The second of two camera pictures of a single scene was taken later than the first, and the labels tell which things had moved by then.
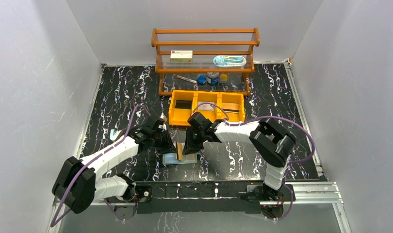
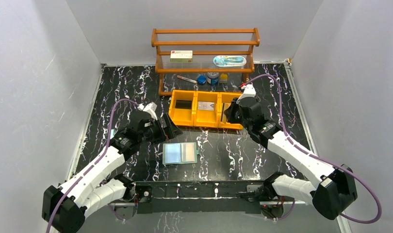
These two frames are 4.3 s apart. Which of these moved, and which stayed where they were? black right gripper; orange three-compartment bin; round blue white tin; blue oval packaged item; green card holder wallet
Moved: black right gripper
Stayed: orange three-compartment bin; round blue white tin; green card holder wallet; blue oval packaged item
